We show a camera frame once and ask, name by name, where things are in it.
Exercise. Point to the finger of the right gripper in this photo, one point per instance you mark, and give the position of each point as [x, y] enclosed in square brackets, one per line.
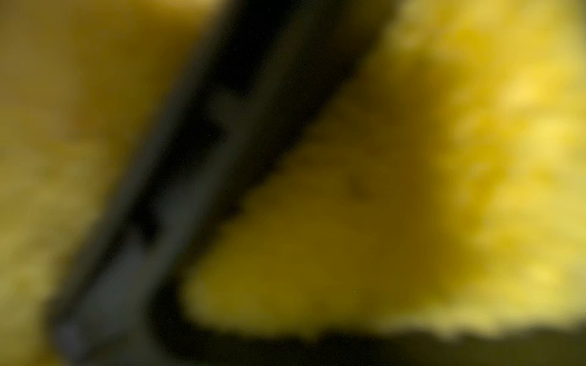
[263, 70]

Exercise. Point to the yellow grey cleaning cloth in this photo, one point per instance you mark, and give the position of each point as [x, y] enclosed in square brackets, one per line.
[442, 189]

